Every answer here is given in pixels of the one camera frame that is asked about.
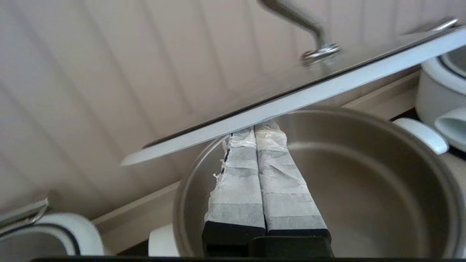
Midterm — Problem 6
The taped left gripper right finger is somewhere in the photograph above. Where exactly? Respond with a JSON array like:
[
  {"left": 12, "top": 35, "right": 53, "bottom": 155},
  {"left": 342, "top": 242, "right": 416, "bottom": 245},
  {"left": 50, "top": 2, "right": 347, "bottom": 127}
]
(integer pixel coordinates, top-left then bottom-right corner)
[{"left": 255, "top": 120, "right": 332, "bottom": 255}]

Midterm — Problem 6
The white round cooking pot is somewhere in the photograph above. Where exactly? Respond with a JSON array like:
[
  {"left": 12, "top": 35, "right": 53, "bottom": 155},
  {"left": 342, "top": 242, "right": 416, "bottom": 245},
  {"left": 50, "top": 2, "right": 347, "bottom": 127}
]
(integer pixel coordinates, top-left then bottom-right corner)
[
  {"left": 147, "top": 107, "right": 466, "bottom": 259},
  {"left": 415, "top": 65, "right": 466, "bottom": 152}
]

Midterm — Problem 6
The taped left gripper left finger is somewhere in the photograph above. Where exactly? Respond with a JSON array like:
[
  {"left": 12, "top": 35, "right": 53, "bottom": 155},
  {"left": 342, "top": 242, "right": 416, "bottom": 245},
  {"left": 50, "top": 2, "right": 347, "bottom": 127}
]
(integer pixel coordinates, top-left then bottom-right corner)
[{"left": 202, "top": 126, "right": 266, "bottom": 255}]

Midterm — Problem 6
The glass lid with white rim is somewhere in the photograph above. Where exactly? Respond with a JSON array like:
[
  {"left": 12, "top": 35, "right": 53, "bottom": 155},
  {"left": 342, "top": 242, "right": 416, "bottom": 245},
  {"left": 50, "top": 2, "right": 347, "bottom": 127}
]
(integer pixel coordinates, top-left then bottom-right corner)
[
  {"left": 120, "top": 0, "right": 466, "bottom": 167},
  {"left": 420, "top": 45, "right": 466, "bottom": 88},
  {"left": 0, "top": 213, "right": 104, "bottom": 257}
]

